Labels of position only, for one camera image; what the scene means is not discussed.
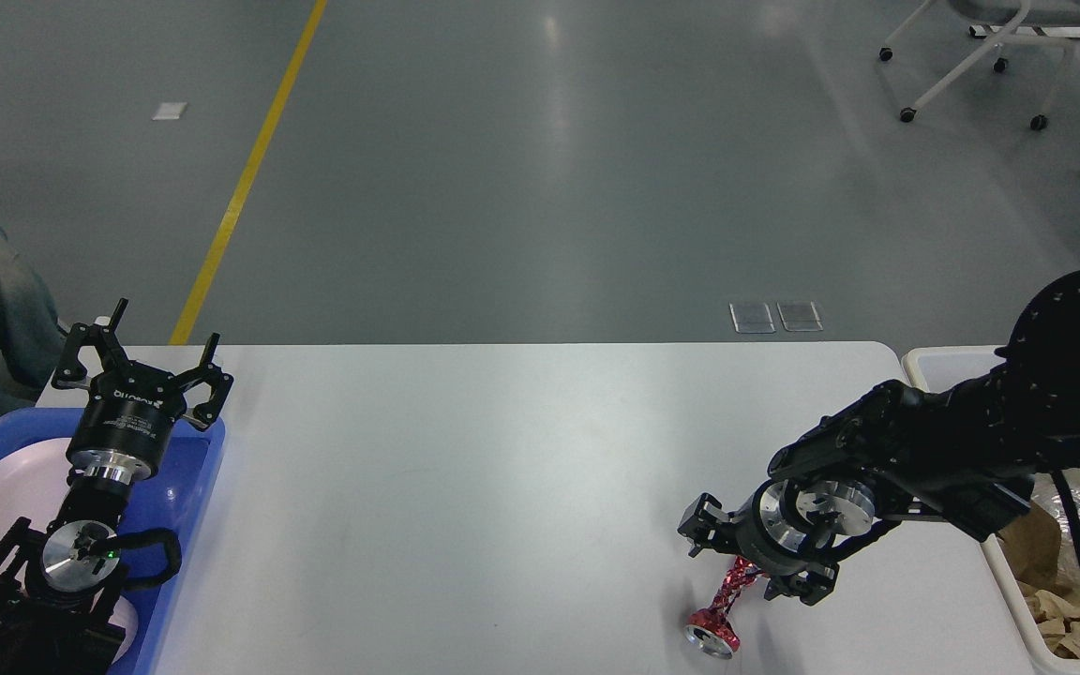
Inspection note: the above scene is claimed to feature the blue plastic tray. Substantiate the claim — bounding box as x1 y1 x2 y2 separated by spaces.
0 409 226 674

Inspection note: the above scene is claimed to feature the crushed red can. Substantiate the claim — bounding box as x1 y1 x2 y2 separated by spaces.
681 556 762 661

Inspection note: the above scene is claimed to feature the left floor socket plate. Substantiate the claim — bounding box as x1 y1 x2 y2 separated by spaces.
728 302 777 335

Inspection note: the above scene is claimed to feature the white floor marker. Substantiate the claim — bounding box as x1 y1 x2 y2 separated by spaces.
151 102 188 121

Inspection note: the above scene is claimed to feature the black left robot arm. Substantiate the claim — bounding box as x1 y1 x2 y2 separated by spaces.
0 299 234 674

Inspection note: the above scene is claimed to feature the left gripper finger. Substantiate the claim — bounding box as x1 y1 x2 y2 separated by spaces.
160 334 234 433
52 300 130 399

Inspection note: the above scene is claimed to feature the floor socket plate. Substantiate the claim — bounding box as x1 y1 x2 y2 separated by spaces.
728 302 777 335
777 302 824 333

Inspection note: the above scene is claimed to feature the pink plate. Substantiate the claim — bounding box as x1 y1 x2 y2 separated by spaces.
0 440 153 674

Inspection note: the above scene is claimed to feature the white chair base bar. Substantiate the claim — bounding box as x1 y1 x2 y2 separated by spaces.
968 24 1080 39

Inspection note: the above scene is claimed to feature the brown paper bag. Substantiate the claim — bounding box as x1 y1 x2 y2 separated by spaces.
996 502 1062 590

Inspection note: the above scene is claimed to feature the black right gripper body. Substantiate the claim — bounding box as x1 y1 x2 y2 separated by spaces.
732 480 840 580

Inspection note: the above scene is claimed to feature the right floor socket plate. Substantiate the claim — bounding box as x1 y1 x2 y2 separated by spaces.
777 302 824 333

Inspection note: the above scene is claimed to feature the white office chair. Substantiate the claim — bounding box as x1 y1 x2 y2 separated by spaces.
897 1 1080 132

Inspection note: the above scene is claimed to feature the brown paper ball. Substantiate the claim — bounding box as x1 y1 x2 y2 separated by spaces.
1017 582 1080 661

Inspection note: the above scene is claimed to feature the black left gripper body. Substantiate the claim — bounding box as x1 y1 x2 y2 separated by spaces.
66 392 186 483

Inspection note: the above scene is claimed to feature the aluminium foil container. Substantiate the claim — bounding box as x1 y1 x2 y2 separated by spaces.
1032 473 1080 590

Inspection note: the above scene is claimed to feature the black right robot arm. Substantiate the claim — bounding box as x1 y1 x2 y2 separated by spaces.
678 270 1080 659

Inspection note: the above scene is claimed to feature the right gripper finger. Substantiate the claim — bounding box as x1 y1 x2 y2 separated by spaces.
677 494 747 557
762 562 841 604

